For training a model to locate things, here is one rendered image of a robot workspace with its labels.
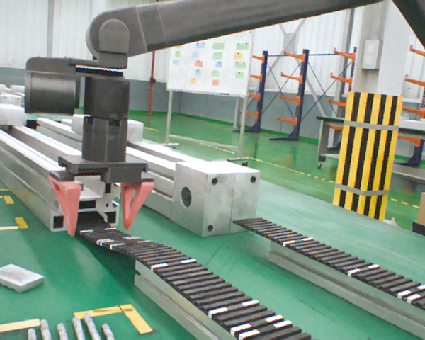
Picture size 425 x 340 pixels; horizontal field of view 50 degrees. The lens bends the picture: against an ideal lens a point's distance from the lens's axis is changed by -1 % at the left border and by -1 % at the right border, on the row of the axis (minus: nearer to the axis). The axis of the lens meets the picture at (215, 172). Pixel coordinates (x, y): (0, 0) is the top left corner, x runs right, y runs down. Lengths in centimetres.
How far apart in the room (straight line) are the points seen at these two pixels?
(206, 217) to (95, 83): 24
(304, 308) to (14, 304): 28
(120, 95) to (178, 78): 647
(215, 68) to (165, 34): 601
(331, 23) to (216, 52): 538
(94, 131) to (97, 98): 4
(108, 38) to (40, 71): 9
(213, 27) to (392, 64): 343
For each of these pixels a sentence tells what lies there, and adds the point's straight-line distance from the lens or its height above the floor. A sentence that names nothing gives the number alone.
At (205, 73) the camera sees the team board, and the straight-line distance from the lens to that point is 672.
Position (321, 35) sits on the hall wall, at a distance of 1175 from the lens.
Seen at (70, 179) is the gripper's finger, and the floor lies 86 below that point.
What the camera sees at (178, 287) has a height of 81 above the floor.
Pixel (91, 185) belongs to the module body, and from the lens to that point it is 72.
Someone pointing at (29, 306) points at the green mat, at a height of 78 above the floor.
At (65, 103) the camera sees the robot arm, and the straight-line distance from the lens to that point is 59.
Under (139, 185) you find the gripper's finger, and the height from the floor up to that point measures 86.
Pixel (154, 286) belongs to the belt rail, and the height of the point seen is 79.
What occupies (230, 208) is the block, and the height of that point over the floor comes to 82.
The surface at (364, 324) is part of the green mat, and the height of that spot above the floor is 78.
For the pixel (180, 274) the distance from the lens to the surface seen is 45.
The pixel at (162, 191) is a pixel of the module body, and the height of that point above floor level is 81.
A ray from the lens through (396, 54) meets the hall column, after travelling 403.
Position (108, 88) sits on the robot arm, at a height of 98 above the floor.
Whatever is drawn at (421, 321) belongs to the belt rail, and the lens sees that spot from 50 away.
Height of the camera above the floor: 99
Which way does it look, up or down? 10 degrees down
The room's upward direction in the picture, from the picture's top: 5 degrees clockwise
